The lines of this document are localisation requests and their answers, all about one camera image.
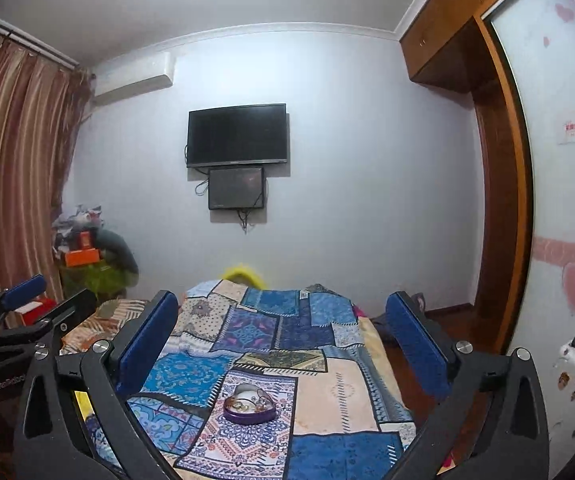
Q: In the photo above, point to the small black monitor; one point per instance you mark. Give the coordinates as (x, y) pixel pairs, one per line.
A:
(236, 188)

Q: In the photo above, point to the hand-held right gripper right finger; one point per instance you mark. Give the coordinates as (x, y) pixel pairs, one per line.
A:
(417, 345)

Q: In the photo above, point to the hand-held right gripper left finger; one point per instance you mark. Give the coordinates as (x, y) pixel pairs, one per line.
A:
(147, 340)

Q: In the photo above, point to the blue patchwork blanket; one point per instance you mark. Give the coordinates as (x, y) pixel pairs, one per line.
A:
(342, 355)

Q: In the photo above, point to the red and white label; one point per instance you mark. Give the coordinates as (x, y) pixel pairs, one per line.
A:
(570, 131)

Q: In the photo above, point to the red box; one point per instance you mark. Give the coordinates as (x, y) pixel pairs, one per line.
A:
(37, 312)

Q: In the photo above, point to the wooden wardrobe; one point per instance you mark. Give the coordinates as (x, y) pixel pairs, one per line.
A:
(505, 200)

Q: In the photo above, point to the orange box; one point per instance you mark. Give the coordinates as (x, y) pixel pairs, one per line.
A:
(82, 257)

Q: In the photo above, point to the purple heart-shaped tin box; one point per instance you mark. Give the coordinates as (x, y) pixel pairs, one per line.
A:
(247, 419)

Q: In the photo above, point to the black wall television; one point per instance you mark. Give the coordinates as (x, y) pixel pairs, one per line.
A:
(237, 135)

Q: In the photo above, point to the curtain rail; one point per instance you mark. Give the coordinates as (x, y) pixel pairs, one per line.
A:
(27, 35)

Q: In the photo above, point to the yellow plastic object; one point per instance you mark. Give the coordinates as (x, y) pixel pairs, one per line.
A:
(241, 271)

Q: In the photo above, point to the dark green bag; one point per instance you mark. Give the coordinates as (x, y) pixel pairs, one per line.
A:
(120, 255)

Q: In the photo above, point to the white heart-print sliding door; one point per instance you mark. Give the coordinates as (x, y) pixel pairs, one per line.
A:
(562, 200)

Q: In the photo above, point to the pile of toys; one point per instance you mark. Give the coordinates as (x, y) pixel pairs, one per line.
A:
(77, 225)

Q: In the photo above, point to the green cloth-covered cabinet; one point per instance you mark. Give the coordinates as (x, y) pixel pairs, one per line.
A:
(92, 280)

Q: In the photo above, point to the pile of gold jewelry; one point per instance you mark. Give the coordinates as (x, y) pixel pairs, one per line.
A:
(241, 404)

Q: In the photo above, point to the red striped curtain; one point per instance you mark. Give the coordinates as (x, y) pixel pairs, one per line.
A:
(12, 170)

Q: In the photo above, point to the yellow cloth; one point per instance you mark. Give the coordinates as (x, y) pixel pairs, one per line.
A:
(82, 405)

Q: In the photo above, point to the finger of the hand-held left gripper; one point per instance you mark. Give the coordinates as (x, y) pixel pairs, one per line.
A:
(79, 307)
(26, 291)

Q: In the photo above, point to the orange patterned quilt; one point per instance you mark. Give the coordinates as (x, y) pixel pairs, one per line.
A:
(112, 315)

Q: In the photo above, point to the white air conditioner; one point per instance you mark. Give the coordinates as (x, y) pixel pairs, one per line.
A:
(135, 78)

